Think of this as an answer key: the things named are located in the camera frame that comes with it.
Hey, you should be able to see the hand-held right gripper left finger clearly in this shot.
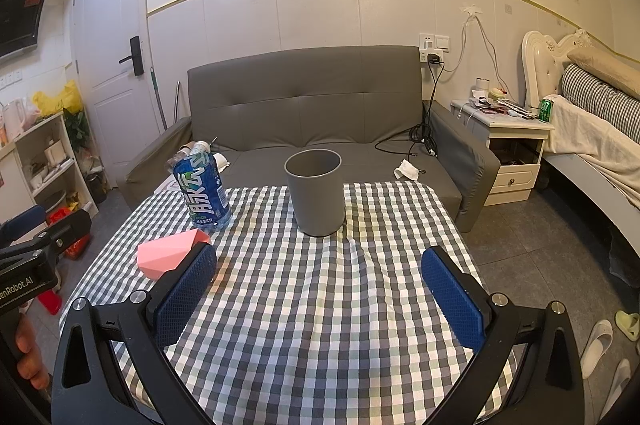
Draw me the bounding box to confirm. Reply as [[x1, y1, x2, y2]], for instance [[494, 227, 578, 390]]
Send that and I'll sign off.
[[51, 241, 218, 425]]

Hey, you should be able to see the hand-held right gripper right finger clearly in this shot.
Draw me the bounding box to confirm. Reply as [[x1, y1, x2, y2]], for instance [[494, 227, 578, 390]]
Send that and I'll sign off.
[[421, 246, 585, 425]]

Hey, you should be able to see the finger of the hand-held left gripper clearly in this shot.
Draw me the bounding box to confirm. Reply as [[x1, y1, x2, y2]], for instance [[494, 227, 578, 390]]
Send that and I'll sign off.
[[0, 205, 93, 258]]

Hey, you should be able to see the grey cup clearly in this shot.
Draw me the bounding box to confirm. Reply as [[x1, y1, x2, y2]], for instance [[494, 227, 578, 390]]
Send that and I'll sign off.
[[284, 149, 346, 237]]

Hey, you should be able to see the person's left hand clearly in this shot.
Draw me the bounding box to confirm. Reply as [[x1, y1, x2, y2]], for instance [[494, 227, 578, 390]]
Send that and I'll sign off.
[[14, 318, 51, 392]]

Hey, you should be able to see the red packet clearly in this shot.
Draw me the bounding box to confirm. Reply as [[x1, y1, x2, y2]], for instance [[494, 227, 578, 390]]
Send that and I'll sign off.
[[48, 207, 92, 261]]

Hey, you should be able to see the pink faceted box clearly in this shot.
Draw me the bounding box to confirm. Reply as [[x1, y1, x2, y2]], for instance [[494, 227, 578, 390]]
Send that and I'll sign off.
[[137, 228, 212, 281]]

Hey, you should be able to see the white storage shelf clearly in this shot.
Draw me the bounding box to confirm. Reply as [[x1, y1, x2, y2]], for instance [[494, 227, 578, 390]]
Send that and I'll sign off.
[[0, 110, 99, 218]]

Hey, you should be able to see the blue drink bottle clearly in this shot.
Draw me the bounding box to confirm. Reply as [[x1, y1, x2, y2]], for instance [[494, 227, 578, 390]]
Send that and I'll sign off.
[[167, 142, 232, 231]]

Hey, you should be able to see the yellow plastic bag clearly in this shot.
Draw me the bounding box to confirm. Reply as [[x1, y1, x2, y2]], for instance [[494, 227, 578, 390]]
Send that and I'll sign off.
[[32, 80, 83, 117]]

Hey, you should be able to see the checkered tablecloth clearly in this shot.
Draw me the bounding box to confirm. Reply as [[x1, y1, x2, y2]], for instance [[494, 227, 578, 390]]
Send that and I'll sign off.
[[58, 182, 516, 425]]

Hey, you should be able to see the white crumpled tissue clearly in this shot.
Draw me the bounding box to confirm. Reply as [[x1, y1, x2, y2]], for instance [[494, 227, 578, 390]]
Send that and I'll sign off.
[[393, 159, 422, 181]]

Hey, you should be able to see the white slipper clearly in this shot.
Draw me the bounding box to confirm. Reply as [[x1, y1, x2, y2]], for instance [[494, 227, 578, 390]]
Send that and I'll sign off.
[[580, 319, 614, 380], [598, 358, 632, 423]]

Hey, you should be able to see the white nightstand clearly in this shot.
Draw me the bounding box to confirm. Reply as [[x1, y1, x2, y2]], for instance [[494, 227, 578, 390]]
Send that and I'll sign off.
[[450, 98, 556, 207]]

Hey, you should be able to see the white door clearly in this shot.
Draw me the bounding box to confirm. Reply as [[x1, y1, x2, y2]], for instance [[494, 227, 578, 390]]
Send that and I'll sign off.
[[73, 0, 166, 186]]

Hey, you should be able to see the light green slipper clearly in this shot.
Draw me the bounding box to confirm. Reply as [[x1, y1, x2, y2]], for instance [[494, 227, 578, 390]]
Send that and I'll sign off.
[[615, 311, 640, 343]]

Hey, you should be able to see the cream blanket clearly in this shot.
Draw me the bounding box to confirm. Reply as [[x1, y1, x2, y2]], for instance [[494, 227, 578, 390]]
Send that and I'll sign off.
[[541, 94, 640, 206]]

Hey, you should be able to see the black range hood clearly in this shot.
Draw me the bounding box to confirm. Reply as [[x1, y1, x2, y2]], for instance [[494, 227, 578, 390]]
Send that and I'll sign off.
[[0, 0, 60, 64]]

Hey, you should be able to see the grey sofa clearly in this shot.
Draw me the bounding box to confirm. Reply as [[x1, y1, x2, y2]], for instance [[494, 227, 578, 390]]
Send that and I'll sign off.
[[124, 46, 501, 233]]

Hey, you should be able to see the checkered pillow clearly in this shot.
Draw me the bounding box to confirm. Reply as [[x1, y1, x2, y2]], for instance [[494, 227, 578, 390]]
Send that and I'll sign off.
[[560, 63, 640, 145]]

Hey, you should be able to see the white bed headboard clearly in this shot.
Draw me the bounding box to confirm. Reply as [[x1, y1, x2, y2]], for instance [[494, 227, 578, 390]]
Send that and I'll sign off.
[[521, 28, 593, 107]]

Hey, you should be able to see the beige pillow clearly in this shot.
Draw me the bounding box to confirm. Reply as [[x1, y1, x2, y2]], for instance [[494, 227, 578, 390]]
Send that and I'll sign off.
[[566, 48, 640, 100]]

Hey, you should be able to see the green handled mop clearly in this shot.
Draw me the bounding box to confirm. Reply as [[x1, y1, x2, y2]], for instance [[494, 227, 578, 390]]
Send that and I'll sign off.
[[149, 66, 169, 132]]

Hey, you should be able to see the black cable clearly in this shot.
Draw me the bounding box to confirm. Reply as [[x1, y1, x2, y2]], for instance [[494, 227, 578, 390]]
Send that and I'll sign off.
[[374, 53, 447, 158]]

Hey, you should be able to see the black door lock handle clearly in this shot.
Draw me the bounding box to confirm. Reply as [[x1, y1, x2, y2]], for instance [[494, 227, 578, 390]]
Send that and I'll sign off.
[[119, 36, 143, 77]]

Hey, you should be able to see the white wall socket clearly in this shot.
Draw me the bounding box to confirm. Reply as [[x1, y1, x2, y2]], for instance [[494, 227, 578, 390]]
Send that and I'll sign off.
[[419, 33, 451, 52]]

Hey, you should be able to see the white cable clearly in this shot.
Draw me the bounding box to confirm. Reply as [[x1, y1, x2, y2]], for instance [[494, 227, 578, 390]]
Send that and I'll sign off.
[[442, 5, 511, 99]]

